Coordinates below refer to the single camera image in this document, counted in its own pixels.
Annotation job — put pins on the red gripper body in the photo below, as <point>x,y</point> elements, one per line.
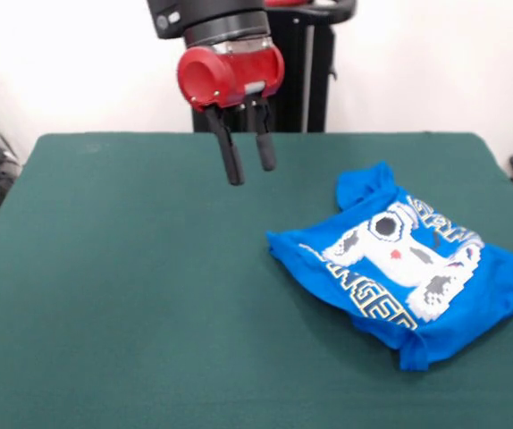
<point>238,73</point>

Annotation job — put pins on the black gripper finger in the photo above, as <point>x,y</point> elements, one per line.
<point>265,143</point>
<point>229,152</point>

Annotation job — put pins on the blue game-controller print t-shirt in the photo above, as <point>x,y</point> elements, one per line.
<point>498,295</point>

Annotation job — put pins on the dark green table cloth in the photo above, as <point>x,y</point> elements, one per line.
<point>149,313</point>

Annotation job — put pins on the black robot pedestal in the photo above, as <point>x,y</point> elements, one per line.
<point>301,89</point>

